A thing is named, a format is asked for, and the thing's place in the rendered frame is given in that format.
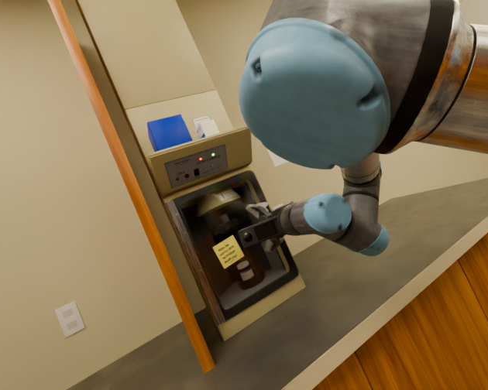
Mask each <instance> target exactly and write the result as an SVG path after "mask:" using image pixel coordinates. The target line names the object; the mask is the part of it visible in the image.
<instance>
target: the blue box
mask: <svg viewBox="0 0 488 390"><path fill-rule="evenodd" d="M147 128H148V136H149V140H150V143H151V145H152V147H153V150H154V152H157V151H160V150H162V149H167V148H170V147H173V146H176V145H180V144H184V143H186V142H191V141H193V139H192V137H191V135H190V132H189V131H188V129H187V126H186V124H185V121H184V119H183V117H182V115H181V114H179V115H174V116H170V117H166V118H161V119H157V120H154V121H148V122H147Z"/></svg>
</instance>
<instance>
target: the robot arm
mask: <svg viewBox="0 0 488 390"><path fill-rule="evenodd" d="M239 107H240V110H241V112H242V116H243V119H244V121H245V123H246V125H247V127H248V128H249V130H250V131H251V132H252V134H253V135H254V136H255V137H256V138H257V139H259V140H260V141H261V142H262V144H263V146H265V147H266V148H267V149H269V150H270V151H271V152H272V153H274V154H275V155H277V156H279V157H280V158H282V159H285V160H287V161H289V162H291V163H294V164H297V165H299V166H304V167H308V168H313V169H333V168H334V166H335V165H337V166H339V167H340V169H341V172H342V177H343V180H344V187H343V192H342V196H341V195H339V194H337V193H321V194H317V195H314V196H313V197H310V198H307V199H306V200H302V201H299V202H296V203H294V202H293V201H291V202H290V203H289V204H286V205H283V206H281V207H278V208H277V209H275V210H273V211H271V212H270V213H268V212H269V211H268V209H267V208H266V207H267V206H268V205H269V204H268V203H267V202H262V203H260V204H250V205H247V206H246V210H247V211H249V212H250V213H251V214H253V215H254V216H255V217H256V218H257V219H258V218H260V222H259V223H257V224H254V225H251V226H249V227H246V228H243V229H241V230H239V231H238V235H239V238H240V241H241V242H242V246H243V247H244V248H247V247H249V246H252V245H255V244H258V243H260V242H262V241H266V245H265V246H266V247H265V248H264V250H265V251H267V252H270V251H272V250H274V249H275V248H277V247H278V246H279V245H280V244H281V243H282V242H283V241H284V238H280V236H282V237H283V236H285V235H286V234H288V235H292V236H301V235H307V234H316V235H319V236H321V237H323V238H326V239H328V240H330V241H333V242H335V243H337V244H339V245H342V246H344V247H346V248H349V249H350V250H351V251H354V252H358V253H361V254H364V255H367V256H375V255H378V254H380V253H382V252H383V251H384V250H385V249H386V247H387V246H388V243H389V240H390V236H389V233H388V231H387V229H386V228H385V227H384V226H383V225H382V224H381V223H379V222H377V221H378V210H379V196H380V179H381V176H382V169H381V162H380V155H379V154H384V155H388V154H391V153H392V152H395V151H397V150H398V149H400V148H402V147H403V146H405V145H407V144H408V143H410V142H421V143H426V144H431V145H440V146H444V147H449V148H454V149H462V150H467V151H471V152H480V153H485V154H488V26H485V25H475V24H468V23H467V22H466V20H465V18H464V15H463V13H462V9H461V7H460V4H459V0H273V2H272V4H271V6H270V9H269V11H268V13H267V14H266V18H265V19H264V21H263V24H262V26H261V29H260V31H259V33H258V34H257V35H256V36H255V38H254V40H253V41H252V43H251V45H250V47H249V50H248V53H247V55H246V64H245V68H244V71H243V73H242V76H241V80H240V83H239Z"/></svg>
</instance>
